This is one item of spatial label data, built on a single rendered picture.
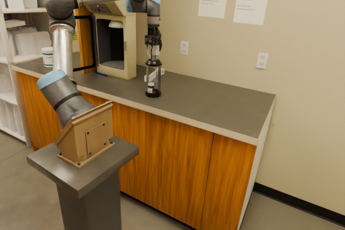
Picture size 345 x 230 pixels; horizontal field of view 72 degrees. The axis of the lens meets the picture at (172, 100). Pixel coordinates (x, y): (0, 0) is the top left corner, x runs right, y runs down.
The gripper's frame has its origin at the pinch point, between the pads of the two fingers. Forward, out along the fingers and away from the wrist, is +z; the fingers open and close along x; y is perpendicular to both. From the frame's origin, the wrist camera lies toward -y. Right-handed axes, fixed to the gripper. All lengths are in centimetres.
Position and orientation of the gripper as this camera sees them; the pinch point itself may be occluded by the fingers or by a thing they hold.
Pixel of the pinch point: (153, 56)
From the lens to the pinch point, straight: 152.4
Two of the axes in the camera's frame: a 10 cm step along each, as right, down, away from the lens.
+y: -2.4, 3.9, -8.9
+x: 9.7, 1.4, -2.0
